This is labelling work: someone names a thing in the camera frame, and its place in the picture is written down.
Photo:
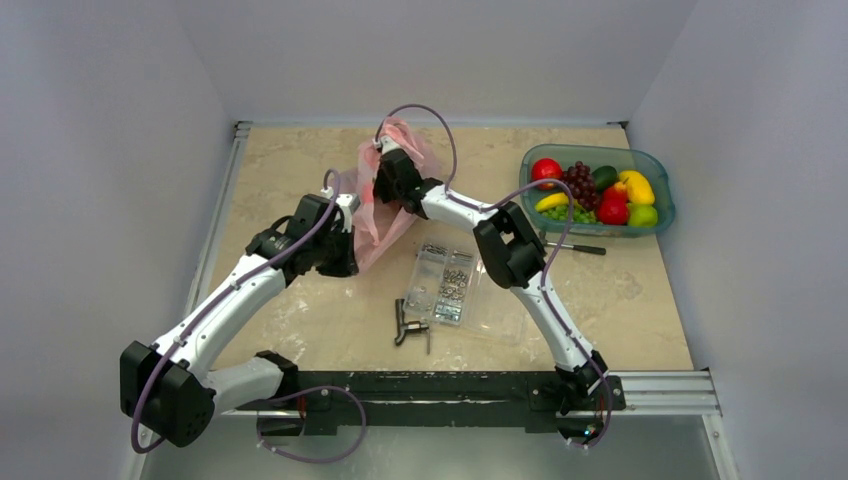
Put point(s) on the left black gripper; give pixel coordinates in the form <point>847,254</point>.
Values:
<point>347,266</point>

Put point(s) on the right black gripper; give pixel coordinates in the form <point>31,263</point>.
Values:
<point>389,183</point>

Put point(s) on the pink plastic bag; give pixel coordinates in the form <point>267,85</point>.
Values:
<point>380,220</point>

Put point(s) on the red apple from bag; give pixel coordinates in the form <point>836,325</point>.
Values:
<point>545,170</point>

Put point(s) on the purple grapes bunch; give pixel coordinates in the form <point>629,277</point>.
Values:
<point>579,180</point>

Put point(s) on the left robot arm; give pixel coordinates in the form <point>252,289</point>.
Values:
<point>170,389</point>

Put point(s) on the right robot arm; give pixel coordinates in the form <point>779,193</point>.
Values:
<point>515,259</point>

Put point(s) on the black metal tool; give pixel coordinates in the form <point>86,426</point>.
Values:
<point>406,328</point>

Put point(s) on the clear plastic screw box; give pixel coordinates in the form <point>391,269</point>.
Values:
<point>450,286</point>

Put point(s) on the yellow banana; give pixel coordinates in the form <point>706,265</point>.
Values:
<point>551,202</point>

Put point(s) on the green grapes bunch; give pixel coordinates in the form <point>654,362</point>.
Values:
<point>580,215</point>

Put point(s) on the dark green avocado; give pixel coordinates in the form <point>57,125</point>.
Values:
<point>604,177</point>

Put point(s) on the red apple in tub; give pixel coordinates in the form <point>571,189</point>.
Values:
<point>613,209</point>

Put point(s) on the teal plastic tub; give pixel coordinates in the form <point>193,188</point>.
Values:
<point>594,157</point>

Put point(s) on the green lime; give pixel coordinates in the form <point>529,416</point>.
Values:
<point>642,216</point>

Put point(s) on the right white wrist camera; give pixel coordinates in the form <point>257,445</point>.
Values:
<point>386,144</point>

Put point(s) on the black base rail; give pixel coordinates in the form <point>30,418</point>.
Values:
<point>533,401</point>

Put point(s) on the aluminium frame rail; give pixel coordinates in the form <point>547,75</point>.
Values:
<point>669,393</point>

